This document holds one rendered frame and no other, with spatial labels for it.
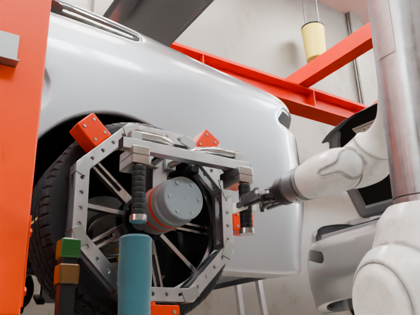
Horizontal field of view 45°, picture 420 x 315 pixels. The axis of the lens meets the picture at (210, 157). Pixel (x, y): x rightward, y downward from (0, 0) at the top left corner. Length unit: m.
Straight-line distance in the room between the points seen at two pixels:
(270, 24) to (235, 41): 0.98
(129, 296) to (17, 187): 0.39
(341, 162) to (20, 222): 0.72
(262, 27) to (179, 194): 7.21
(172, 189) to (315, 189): 0.42
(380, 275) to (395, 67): 0.30
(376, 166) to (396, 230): 0.60
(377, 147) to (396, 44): 0.53
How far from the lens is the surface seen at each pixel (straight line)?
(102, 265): 1.44
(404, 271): 0.66
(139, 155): 1.31
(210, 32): 7.70
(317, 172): 1.19
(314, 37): 8.55
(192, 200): 1.44
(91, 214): 1.93
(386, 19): 0.82
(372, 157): 1.28
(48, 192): 1.53
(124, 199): 1.63
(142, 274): 1.34
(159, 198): 1.42
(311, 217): 7.64
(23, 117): 1.27
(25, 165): 1.23
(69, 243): 1.04
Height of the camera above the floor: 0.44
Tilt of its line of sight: 21 degrees up
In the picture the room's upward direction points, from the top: 2 degrees counter-clockwise
